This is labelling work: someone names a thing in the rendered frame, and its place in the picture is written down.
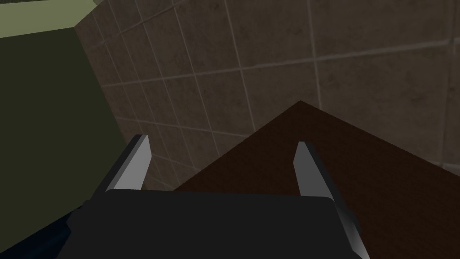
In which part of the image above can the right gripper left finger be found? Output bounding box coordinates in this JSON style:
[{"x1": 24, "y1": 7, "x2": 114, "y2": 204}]
[{"x1": 90, "y1": 134, "x2": 152, "y2": 199}]

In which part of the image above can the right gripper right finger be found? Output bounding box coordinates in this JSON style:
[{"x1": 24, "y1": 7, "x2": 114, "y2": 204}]
[{"x1": 293, "y1": 141, "x2": 371, "y2": 259}]

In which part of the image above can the dark brown wooden table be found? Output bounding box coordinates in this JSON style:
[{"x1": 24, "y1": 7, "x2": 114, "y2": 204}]
[{"x1": 173, "y1": 100, "x2": 460, "y2": 259}]

